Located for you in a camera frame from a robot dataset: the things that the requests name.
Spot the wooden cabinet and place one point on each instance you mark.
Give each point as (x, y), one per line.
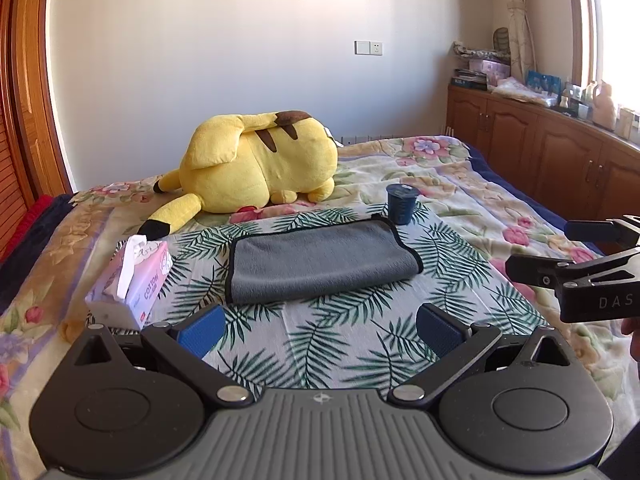
(575, 169)

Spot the blue box on cabinet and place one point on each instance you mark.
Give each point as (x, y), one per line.
(545, 84)

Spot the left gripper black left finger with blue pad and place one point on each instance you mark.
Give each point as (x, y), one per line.
(178, 350)

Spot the floral bed cover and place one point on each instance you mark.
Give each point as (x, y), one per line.
(467, 222)

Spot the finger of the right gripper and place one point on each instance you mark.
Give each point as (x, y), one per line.
(623, 231)

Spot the yellow Pikachu plush toy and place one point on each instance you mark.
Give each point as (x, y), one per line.
(238, 161)

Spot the pink figurine on cabinet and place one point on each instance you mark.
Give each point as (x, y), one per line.
(603, 108)

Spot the purple and grey towel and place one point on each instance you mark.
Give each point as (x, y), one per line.
(312, 262)

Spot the dark blue blanket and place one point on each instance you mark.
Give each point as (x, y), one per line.
(15, 269)

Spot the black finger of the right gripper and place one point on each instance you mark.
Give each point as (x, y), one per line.
(553, 273)

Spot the white wall socket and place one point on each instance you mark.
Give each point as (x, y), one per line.
(363, 47)

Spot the beige patterned curtain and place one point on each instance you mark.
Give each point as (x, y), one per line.
(522, 50)

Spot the dark blue cup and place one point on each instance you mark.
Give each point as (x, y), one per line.
(401, 201)

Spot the red blanket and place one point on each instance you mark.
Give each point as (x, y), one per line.
(27, 221)

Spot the pink tissue pack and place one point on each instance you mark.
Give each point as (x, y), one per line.
(124, 293)

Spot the stack of books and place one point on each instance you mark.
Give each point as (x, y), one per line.
(469, 79)

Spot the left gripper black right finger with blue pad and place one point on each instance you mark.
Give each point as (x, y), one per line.
(460, 350)

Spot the wooden slatted wardrobe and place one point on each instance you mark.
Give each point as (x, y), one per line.
(31, 154)

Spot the pink storage box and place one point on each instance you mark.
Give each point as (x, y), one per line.
(494, 71)

